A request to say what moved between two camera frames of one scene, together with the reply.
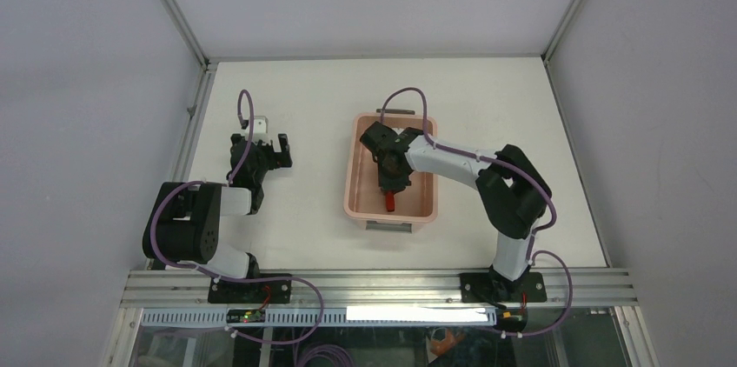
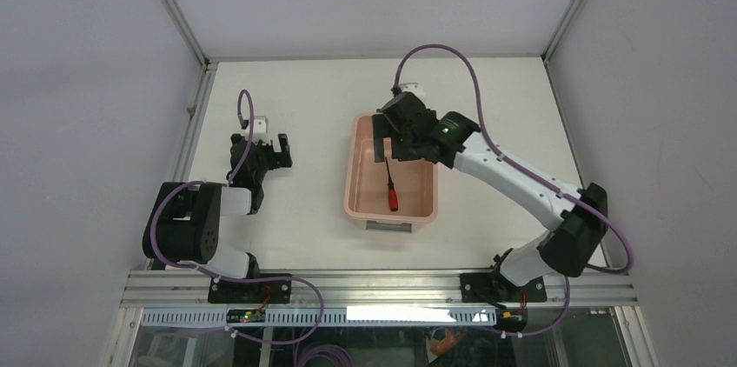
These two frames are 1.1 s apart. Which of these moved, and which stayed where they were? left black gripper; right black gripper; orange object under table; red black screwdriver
Moved: right black gripper
Stayed: orange object under table; red black screwdriver; left black gripper
